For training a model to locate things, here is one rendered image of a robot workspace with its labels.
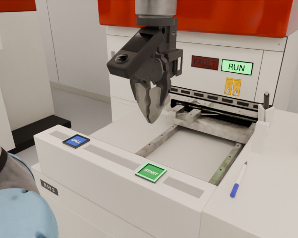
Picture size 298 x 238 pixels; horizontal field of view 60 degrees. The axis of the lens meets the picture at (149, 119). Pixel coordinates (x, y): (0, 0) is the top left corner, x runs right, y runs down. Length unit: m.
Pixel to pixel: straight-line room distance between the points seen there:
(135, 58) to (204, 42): 0.67
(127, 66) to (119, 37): 0.90
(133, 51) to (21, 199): 0.28
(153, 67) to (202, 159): 0.53
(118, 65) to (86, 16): 3.23
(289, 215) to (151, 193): 0.27
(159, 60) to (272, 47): 0.60
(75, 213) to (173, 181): 0.38
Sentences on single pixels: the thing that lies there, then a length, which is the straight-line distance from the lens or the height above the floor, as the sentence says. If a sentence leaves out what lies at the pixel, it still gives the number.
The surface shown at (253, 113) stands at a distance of 1.08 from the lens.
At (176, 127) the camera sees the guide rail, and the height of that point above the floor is 0.85.
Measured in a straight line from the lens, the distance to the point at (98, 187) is 0.71.
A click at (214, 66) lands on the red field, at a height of 1.09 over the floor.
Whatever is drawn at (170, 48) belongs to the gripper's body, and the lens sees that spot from 0.53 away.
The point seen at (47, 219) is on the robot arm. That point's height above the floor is 1.10.
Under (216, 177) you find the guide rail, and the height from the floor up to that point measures 0.85.
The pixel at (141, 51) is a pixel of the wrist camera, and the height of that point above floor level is 1.26.
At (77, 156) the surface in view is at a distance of 0.71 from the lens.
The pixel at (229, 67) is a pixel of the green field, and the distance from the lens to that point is 1.06.
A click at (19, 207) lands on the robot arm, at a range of 0.37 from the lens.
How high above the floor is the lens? 1.34
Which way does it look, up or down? 25 degrees down
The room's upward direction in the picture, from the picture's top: straight up
